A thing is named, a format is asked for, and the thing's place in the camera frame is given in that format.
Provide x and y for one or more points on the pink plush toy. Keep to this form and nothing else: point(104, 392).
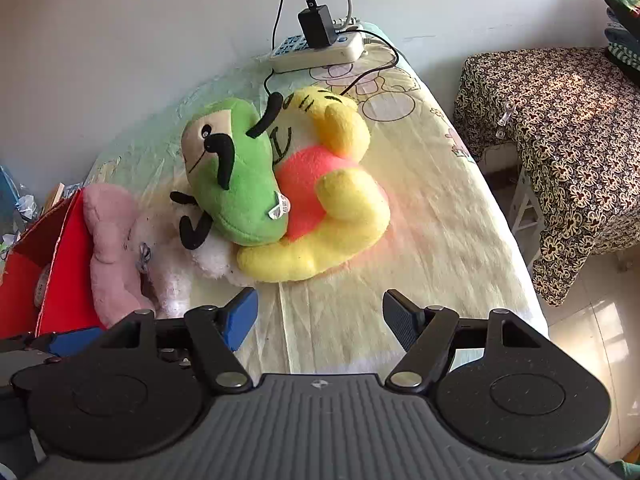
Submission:
point(110, 260)

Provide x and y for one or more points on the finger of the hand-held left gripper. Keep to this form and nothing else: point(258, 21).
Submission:
point(75, 342)

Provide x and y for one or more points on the yellow plush bear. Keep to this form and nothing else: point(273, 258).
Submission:
point(345, 200)

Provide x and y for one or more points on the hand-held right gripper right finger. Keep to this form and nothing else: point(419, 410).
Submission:
point(400, 320)

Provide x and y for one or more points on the cartoon printed bed sheet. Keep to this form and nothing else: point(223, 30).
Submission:
point(425, 185)

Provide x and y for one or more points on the clear plastic bag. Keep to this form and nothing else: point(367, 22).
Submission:
point(20, 205)

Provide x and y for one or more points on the stack of folded clothes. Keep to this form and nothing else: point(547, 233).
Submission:
point(625, 35)

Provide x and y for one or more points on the black charger adapter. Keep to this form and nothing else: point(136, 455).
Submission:
point(317, 27)

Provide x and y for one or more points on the large white plush toy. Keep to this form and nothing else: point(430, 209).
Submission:
point(215, 260)

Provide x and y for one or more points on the clear plastic clip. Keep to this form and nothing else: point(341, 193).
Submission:
point(506, 115)

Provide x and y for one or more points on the white stool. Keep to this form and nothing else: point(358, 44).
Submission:
point(525, 215)

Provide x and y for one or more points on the red cardboard box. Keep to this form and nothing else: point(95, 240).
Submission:
point(65, 280)

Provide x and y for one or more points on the white power strip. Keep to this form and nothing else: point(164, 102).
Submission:
point(320, 57)

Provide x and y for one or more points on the green plush toy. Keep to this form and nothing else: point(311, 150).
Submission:
point(240, 180)

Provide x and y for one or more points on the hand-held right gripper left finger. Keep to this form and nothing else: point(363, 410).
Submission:
point(241, 320)

